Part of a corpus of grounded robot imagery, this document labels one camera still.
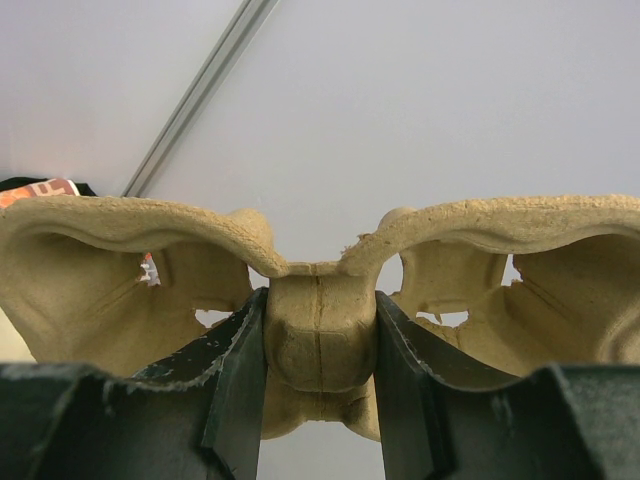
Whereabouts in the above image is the right aluminium corner post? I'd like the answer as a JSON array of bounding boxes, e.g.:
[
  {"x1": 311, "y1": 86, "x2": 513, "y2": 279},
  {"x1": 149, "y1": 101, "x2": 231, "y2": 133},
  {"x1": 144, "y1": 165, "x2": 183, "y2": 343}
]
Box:
[{"x1": 122, "y1": 0, "x2": 278, "y2": 197}]

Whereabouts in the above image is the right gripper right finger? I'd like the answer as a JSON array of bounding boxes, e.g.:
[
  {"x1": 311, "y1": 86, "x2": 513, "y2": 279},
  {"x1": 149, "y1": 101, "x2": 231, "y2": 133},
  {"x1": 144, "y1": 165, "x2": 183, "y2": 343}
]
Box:
[{"x1": 374, "y1": 293, "x2": 639, "y2": 479}]

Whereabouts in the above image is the single cardboard cup carrier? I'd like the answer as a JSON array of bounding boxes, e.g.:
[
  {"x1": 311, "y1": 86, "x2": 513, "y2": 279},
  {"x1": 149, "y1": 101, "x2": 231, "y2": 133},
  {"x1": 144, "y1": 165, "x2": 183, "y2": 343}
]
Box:
[{"x1": 1, "y1": 195, "x2": 639, "y2": 440}]

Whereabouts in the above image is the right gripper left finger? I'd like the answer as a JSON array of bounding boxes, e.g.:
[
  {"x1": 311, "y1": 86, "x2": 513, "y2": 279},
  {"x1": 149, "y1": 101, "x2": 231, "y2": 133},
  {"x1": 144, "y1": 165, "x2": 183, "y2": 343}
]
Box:
[{"x1": 1, "y1": 288, "x2": 268, "y2": 479}]

